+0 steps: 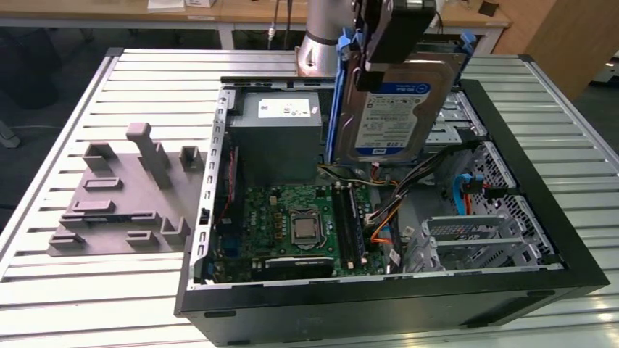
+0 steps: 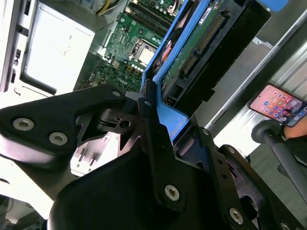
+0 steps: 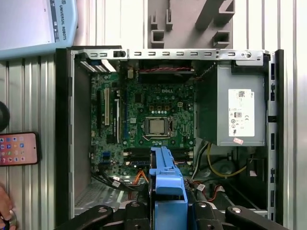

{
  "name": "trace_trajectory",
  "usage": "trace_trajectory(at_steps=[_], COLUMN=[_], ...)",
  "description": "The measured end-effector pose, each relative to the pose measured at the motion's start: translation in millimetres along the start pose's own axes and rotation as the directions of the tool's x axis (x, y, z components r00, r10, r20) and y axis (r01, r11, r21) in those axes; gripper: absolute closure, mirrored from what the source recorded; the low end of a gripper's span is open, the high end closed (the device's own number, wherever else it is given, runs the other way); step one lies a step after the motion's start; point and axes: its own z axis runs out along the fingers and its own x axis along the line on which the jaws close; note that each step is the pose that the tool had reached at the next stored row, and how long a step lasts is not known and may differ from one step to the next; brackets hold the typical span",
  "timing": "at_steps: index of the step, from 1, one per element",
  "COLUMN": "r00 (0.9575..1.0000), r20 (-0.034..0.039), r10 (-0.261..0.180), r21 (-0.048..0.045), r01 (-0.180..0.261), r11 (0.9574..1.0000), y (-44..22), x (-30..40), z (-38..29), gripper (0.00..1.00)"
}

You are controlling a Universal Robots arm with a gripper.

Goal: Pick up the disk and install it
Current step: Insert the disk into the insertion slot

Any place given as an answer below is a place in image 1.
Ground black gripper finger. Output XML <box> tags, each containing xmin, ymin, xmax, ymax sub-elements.
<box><xmin>355</xmin><ymin>0</ymin><xmax>435</xmax><ymax>92</ymax></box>

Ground hard disk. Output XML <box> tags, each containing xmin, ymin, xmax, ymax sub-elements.
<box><xmin>326</xmin><ymin>27</ymin><xmax>478</xmax><ymax>168</ymax></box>

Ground metal disk bay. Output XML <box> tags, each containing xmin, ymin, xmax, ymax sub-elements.
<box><xmin>400</xmin><ymin>213</ymin><xmax>565</xmax><ymax>273</ymax></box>

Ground metal optical drive cage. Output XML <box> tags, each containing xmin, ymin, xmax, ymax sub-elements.
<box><xmin>418</xmin><ymin>88</ymin><xmax>487</xmax><ymax>167</ymax></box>

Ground grey power supply unit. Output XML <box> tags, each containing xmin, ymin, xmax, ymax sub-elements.
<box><xmin>227</xmin><ymin>90</ymin><xmax>335</xmax><ymax>186</ymax></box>

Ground green motherboard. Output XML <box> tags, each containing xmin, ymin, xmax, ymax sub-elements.
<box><xmin>212</xmin><ymin>183</ymin><xmax>403</xmax><ymax>283</ymax></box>

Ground black RAM slot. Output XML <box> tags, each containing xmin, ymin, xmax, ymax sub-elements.
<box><xmin>332</xmin><ymin>183</ymin><xmax>358</xmax><ymax>268</ymax></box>

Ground RAM stick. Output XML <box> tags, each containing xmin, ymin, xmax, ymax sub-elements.
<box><xmin>347</xmin><ymin>186</ymin><xmax>371</xmax><ymax>264</ymax></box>

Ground silver CPU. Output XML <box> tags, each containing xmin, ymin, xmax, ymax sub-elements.
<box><xmin>292</xmin><ymin>216</ymin><xmax>322</xmax><ymax>244</ymax></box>

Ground wooden desk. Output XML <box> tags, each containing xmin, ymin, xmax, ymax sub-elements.
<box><xmin>0</xmin><ymin>0</ymin><xmax>512</xmax><ymax>50</ymax></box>

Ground black graphics card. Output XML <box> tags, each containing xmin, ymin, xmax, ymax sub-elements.
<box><xmin>251</xmin><ymin>255</ymin><xmax>336</xmax><ymax>281</ymax></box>

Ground grey parts rack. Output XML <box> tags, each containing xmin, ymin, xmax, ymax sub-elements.
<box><xmin>47</xmin><ymin>123</ymin><xmax>210</xmax><ymax>258</ymax></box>

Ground black PC case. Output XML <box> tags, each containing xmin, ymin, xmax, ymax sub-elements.
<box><xmin>174</xmin><ymin>75</ymin><xmax>611</xmax><ymax>346</ymax></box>

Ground grey metal leg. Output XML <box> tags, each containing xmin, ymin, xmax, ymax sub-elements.
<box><xmin>0</xmin><ymin>119</ymin><xmax>23</xmax><ymax>149</ymax></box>

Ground grey hanging plug cable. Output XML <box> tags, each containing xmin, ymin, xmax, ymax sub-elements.
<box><xmin>266</xmin><ymin>0</ymin><xmax>292</xmax><ymax>41</ymax></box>

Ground black wire bundle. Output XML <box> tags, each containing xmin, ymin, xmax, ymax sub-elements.
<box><xmin>367</xmin><ymin>143</ymin><xmax>484</xmax><ymax>225</ymax></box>

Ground blue data wire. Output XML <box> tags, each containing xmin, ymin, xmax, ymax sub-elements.
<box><xmin>452</xmin><ymin>173</ymin><xmax>484</xmax><ymax>219</ymax></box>

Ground power wire with black plug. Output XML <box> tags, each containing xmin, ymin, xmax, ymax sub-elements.
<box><xmin>463</xmin><ymin>183</ymin><xmax>510</xmax><ymax>215</ymax></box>

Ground orange wires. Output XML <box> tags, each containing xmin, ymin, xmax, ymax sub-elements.
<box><xmin>370</xmin><ymin>217</ymin><xmax>403</xmax><ymax>247</ymax></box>

